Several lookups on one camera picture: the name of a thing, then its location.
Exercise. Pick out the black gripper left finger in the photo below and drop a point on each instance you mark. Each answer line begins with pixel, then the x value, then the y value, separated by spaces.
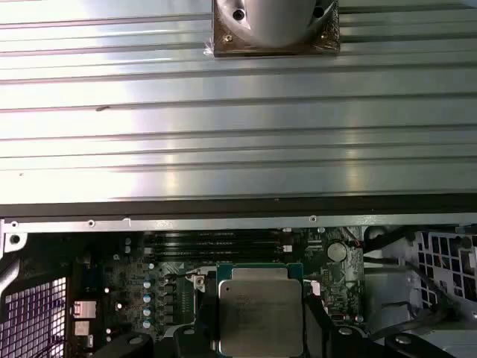
pixel 208 328

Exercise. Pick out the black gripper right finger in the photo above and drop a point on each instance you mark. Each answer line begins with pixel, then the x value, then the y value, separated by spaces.
pixel 316 328

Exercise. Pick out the CPU with silver top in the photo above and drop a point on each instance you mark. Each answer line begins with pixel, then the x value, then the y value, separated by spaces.
pixel 261 309

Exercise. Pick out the silver coin battery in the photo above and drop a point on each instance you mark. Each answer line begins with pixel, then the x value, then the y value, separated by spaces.
pixel 337 251

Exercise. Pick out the silver drive cage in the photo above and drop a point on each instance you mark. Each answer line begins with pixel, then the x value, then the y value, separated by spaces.
pixel 387 291

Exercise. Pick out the green motherboard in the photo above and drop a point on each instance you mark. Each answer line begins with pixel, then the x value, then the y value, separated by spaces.
pixel 123 276

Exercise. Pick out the black open PC case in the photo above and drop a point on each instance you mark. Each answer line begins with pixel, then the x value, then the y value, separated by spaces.
pixel 223 223

